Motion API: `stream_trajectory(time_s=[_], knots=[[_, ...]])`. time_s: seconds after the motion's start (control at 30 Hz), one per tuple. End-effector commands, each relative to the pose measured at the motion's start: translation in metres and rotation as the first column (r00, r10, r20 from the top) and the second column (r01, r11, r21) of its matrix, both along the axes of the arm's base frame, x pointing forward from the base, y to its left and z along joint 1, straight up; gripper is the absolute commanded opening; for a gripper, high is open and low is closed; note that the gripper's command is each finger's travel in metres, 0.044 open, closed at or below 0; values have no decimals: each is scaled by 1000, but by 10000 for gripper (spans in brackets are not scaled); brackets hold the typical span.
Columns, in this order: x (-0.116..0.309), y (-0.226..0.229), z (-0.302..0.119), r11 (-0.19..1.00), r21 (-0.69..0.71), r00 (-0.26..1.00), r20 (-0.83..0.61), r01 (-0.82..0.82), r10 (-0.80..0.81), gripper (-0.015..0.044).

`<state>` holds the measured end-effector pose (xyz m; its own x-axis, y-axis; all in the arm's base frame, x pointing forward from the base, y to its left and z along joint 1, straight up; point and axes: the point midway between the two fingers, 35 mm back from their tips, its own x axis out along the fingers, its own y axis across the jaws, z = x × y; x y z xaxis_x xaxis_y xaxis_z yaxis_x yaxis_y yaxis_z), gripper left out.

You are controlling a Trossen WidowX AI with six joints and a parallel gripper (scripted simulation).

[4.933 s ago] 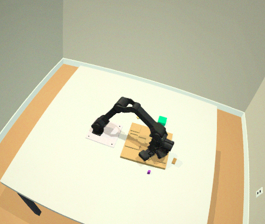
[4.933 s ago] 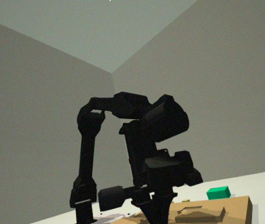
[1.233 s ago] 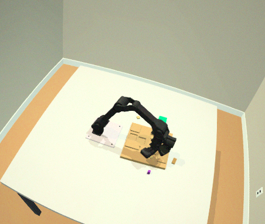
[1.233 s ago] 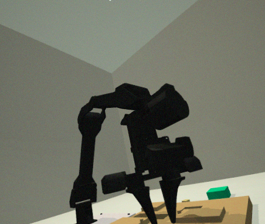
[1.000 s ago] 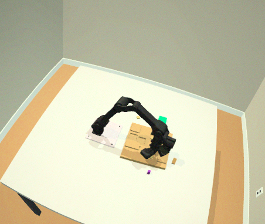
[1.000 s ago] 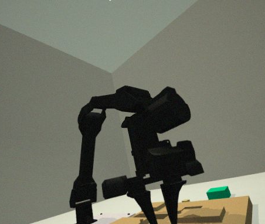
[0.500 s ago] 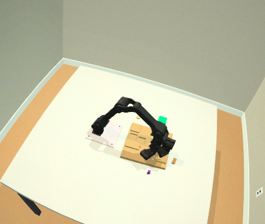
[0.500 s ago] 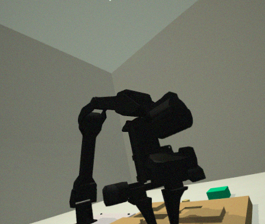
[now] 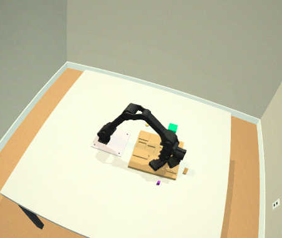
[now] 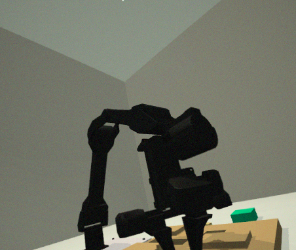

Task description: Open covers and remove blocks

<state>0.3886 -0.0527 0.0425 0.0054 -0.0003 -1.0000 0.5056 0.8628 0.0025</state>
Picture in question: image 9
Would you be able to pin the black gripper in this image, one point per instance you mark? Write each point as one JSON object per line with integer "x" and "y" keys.
{"x": 158, "y": 163}

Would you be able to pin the green rectangular block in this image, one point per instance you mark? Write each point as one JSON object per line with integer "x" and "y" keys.
{"x": 173, "y": 128}

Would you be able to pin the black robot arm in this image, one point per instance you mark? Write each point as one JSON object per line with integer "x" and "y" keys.
{"x": 169, "y": 140}

